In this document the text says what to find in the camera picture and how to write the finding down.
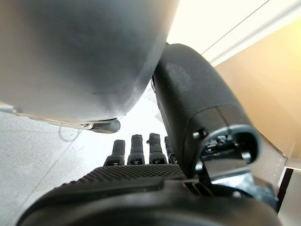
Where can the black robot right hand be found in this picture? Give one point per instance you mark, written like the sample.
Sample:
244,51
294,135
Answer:
141,200

